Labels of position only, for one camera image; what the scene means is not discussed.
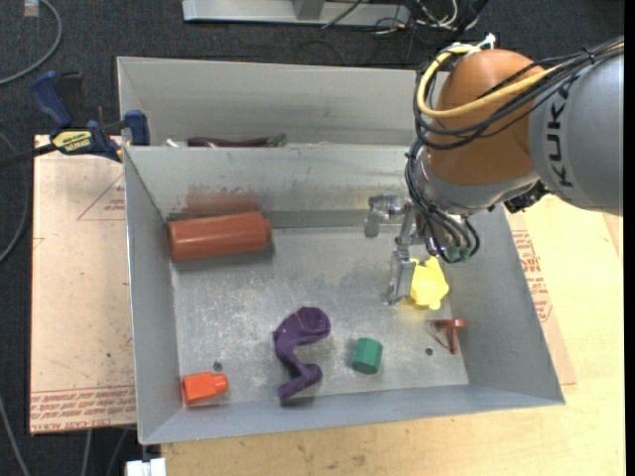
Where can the green cylinder block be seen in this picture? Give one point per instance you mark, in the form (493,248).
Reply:
(367,356)

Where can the red-brown plastic bottle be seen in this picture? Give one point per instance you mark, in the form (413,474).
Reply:
(218,235)

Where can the yellow toy animal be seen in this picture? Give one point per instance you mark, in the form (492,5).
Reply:
(429,285)

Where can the orange small bottle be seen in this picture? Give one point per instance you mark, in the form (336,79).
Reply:
(201,388)

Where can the purple cloth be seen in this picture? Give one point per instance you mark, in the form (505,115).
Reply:
(300,332)

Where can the grey metal bin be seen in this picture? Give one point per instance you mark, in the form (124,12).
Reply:
(297,295)

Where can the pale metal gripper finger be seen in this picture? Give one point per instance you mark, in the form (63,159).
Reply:
(406,278)
(394,280)

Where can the red-brown small funnel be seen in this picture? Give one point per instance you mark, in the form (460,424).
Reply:
(452,330)

